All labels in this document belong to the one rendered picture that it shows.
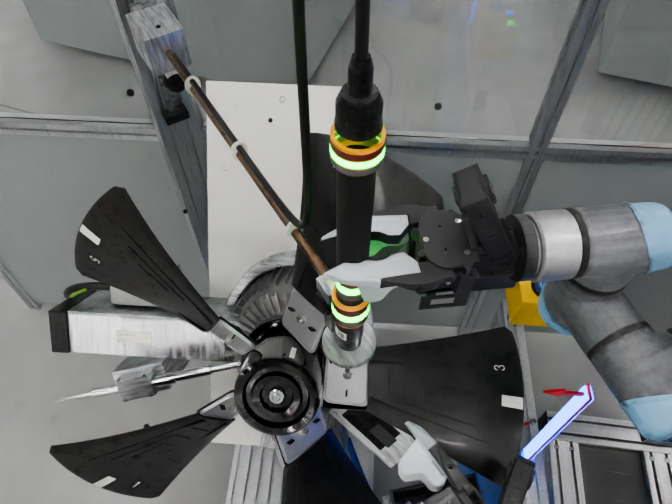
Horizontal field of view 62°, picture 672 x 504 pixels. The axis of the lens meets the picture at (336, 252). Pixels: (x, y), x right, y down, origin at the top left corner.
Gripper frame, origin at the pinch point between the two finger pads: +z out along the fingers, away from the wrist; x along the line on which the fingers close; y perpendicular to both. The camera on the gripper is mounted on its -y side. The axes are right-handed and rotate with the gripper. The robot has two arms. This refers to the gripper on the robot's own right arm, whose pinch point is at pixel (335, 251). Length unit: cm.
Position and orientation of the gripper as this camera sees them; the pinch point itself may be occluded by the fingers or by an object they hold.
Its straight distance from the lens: 55.6
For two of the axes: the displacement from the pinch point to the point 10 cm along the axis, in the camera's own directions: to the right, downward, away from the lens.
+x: -1.1, -8.1, 5.8
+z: -9.9, 0.9, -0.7
